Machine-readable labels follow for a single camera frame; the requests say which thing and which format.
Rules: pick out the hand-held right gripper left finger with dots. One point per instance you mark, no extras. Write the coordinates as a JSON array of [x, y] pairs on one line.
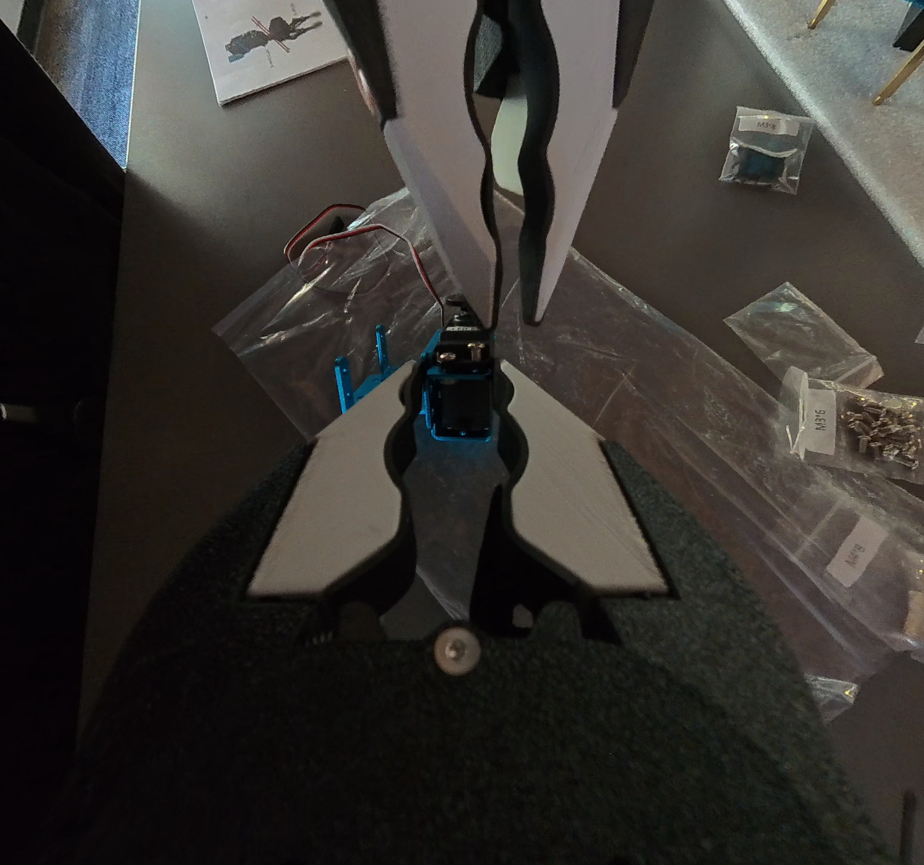
[[332, 518]]

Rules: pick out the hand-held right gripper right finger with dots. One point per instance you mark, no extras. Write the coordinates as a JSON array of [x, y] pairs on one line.
[[585, 518]]

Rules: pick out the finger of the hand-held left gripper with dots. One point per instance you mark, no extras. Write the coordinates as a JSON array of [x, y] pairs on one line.
[[426, 85], [585, 85]]

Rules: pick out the black servo with blue bracket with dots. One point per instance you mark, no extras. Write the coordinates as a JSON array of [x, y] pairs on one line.
[[451, 407]]

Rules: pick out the assembly instruction sheet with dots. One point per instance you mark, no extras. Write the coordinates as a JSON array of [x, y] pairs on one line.
[[252, 71]]

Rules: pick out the large clear plastic bag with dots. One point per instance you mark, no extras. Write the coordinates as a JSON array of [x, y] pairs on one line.
[[650, 389]]

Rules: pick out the small bag with blue parts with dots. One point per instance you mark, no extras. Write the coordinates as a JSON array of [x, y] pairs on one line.
[[765, 158]]

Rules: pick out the white foam sheet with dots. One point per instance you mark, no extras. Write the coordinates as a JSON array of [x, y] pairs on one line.
[[830, 85]]

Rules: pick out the person's black clothing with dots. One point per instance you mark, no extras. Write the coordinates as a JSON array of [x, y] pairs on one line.
[[58, 446]]

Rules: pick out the pile of small screw bags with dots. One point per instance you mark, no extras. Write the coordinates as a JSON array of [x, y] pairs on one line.
[[866, 425]]

